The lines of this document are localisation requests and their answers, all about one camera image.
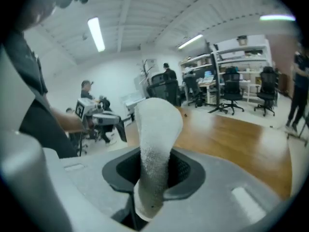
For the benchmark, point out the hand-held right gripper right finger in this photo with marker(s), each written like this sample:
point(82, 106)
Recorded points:
point(217, 197)

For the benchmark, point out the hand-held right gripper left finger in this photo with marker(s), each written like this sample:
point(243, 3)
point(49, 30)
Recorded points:
point(91, 190)

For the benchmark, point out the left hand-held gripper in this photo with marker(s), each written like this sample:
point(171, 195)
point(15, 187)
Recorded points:
point(83, 108)

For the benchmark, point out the white cloth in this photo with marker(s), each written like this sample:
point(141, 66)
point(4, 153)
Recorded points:
point(157, 134)

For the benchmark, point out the person's left forearm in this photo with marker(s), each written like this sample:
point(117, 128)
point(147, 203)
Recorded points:
point(67, 121)

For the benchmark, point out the white plastic box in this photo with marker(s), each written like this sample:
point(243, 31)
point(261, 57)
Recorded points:
point(134, 103)

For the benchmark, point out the black coat rack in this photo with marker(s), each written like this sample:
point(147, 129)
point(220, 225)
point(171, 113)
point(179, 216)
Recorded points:
point(145, 71)

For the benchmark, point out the person's black shirt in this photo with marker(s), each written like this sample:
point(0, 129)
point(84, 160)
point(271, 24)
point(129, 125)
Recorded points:
point(46, 134)

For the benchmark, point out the long ceiling light bar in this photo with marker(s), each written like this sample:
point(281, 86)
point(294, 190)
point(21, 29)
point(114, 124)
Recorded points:
point(96, 34)

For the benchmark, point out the black chair with grey garment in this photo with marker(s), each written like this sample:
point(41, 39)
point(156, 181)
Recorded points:
point(192, 86)

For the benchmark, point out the wooden office desk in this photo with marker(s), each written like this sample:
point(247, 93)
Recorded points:
point(207, 83)

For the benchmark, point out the black mesh office chair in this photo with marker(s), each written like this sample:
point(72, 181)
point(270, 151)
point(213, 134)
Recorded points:
point(266, 88)
point(231, 88)

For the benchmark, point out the open laptop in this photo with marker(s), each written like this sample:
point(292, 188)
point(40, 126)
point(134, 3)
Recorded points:
point(209, 74)

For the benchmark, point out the tall black floor stand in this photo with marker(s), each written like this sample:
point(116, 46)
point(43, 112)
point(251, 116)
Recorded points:
point(216, 81)

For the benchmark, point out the white office desk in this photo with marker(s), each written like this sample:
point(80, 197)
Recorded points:
point(249, 82)

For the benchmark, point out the yellow box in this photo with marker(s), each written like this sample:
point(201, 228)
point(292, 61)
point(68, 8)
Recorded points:
point(259, 80)

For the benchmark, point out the person's head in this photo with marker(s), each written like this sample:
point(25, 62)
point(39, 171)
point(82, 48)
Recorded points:
point(46, 6)

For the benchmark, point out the dark wooden cabinet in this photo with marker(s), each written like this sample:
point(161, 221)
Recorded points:
point(283, 84)

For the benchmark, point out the white shelf unit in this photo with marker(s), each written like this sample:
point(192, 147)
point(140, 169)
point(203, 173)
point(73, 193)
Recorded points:
point(241, 51)

